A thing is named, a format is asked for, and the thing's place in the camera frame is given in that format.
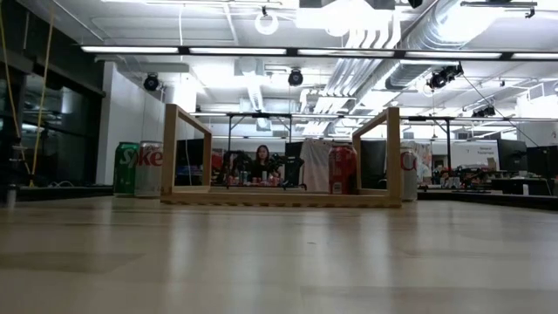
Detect silver Diet Coke can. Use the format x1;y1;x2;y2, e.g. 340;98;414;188
399;146;419;201
133;140;165;200

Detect green Sprite can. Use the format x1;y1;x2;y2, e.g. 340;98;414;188
112;141;140;196

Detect white sign board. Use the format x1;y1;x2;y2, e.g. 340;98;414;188
450;141;499;170

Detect yellow power cable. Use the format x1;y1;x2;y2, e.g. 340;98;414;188
0;0;58;188

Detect wooden slatted shelf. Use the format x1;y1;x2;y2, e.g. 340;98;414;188
160;103;403;209

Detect silver ventilation duct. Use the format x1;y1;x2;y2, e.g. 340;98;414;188
385;0;498;91

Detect white ring ceiling lamp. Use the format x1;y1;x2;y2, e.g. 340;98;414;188
254;6;280;37

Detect colourful poster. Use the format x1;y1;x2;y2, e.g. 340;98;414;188
417;141;433;184

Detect black ceiling spotlight cluster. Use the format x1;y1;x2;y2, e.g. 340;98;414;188
425;63;465;92

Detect person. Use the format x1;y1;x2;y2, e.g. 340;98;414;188
248;144;280;180

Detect red Coca-Cola can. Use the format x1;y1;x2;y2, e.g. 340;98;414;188
328;143;359;195

